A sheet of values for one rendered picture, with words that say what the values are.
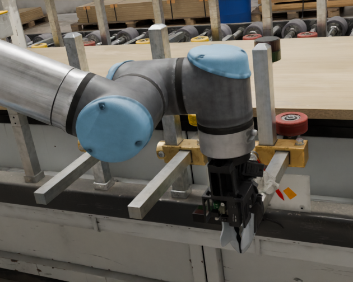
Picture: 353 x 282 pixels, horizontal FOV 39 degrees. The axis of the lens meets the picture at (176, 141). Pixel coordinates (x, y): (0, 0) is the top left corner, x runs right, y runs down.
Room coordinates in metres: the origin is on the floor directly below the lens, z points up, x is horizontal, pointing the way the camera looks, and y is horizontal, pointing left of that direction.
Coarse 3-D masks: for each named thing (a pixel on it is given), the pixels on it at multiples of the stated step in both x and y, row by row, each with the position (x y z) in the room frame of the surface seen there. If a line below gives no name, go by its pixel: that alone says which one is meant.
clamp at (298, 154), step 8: (256, 144) 1.09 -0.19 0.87; (280, 144) 1.07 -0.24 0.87; (288, 144) 1.07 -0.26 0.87; (304, 144) 1.06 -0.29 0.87; (264, 152) 1.08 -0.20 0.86; (272, 152) 1.07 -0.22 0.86; (296, 152) 1.04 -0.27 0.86; (304, 152) 1.04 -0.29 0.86; (264, 160) 1.08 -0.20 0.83; (296, 160) 1.04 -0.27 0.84; (304, 160) 1.04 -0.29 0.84
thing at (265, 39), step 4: (264, 36) 1.17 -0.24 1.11; (268, 36) 1.16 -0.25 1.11; (272, 36) 1.15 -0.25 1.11; (276, 36) 1.15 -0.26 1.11; (256, 40) 1.14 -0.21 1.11; (260, 40) 1.13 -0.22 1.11; (264, 40) 1.13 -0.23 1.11; (268, 40) 1.12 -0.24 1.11; (272, 40) 1.12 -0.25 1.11; (272, 52) 1.11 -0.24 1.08; (272, 68) 1.11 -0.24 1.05
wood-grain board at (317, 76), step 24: (48, 48) 2.53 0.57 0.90; (96, 48) 2.36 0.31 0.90; (120, 48) 2.28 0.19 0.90; (144, 48) 2.21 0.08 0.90; (288, 48) 1.84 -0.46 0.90; (312, 48) 1.79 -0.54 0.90; (336, 48) 1.75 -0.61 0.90; (96, 72) 1.90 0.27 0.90; (288, 72) 1.54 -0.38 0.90; (312, 72) 1.50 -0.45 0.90; (336, 72) 1.47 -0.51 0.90; (288, 96) 1.32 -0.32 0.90; (312, 96) 1.29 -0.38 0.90; (336, 96) 1.26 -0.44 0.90
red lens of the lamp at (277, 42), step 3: (255, 39) 1.16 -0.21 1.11; (279, 39) 1.12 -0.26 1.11; (255, 42) 1.13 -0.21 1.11; (267, 42) 1.11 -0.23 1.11; (270, 42) 1.11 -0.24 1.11; (273, 42) 1.11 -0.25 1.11; (276, 42) 1.11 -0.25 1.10; (279, 42) 1.12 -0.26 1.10; (255, 45) 1.13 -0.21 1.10; (273, 45) 1.11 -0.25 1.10; (276, 45) 1.11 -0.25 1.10; (279, 45) 1.12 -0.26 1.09; (273, 48) 1.11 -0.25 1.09; (276, 48) 1.11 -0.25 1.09; (279, 48) 1.12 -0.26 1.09
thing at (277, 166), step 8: (288, 136) 1.13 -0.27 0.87; (296, 136) 1.13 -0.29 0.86; (280, 152) 1.05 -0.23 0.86; (288, 152) 1.05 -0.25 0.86; (272, 160) 1.02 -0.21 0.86; (280, 160) 1.01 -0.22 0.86; (288, 160) 1.04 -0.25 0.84; (272, 168) 0.98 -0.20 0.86; (280, 168) 0.98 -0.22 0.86; (280, 176) 0.97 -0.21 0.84; (264, 192) 0.88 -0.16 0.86; (264, 200) 0.86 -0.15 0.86; (264, 208) 0.86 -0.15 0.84; (240, 232) 0.78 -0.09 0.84
